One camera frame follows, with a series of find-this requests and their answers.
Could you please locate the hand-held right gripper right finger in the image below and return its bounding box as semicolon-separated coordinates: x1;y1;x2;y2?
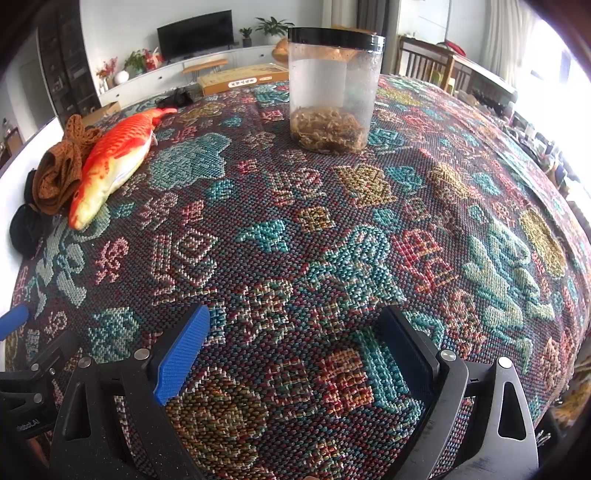
379;305;540;480

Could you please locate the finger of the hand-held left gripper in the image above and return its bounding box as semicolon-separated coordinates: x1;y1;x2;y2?
2;330;79;388
0;305;29;341

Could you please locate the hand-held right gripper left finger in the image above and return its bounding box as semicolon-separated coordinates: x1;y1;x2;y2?
48;304;212;480

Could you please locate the black soft hat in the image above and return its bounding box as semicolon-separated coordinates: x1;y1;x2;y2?
9;168;54;259

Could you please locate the brown knitted scarf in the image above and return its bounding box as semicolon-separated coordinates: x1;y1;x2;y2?
31;114;105;217

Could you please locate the orange fish plush toy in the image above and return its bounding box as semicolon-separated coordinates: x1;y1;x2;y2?
68;107;178;232

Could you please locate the colourful woven patterned blanket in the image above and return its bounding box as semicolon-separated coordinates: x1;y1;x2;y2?
0;74;591;480

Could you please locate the brown cardboard box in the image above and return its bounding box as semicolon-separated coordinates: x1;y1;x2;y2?
81;102;122;126

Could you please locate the row of cluttered small ornaments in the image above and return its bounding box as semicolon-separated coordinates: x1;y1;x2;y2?
455;90;578;195

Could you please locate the small black cloth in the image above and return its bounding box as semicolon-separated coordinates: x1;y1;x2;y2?
154;88;195;109

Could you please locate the tall black display cabinet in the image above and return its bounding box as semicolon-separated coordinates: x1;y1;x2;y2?
37;0;100;125

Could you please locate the red flower bouquet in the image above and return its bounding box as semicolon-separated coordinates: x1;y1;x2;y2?
96;58;118;90

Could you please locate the clear jar with black lid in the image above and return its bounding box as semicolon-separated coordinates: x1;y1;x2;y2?
287;27;386;154

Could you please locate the white television cabinet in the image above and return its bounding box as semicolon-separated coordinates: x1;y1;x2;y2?
98;45;278;108

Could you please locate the flat yellow cardboard box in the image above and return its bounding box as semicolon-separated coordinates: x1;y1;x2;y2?
197;64;291;97

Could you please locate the green leafy plant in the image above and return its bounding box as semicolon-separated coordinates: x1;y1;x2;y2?
124;50;147;77

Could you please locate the wooden stool with metal legs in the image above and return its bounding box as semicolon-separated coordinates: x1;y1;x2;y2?
181;58;230;86

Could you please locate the dark wooden slatted chair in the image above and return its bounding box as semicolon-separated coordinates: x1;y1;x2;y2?
396;36;455;90

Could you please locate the black flat television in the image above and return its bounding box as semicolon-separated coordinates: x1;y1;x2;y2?
157;9;235;61

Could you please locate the white sheer curtain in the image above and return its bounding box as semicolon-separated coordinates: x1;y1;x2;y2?
480;0;532;84

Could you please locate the grey curtain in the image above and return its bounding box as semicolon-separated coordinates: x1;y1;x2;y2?
356;0;391;38

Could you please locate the large green potted plant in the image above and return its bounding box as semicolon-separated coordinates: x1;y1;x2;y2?
255;16;295;46

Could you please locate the standing air conditioner with cover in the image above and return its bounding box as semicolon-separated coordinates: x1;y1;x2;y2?
322;0;358;29

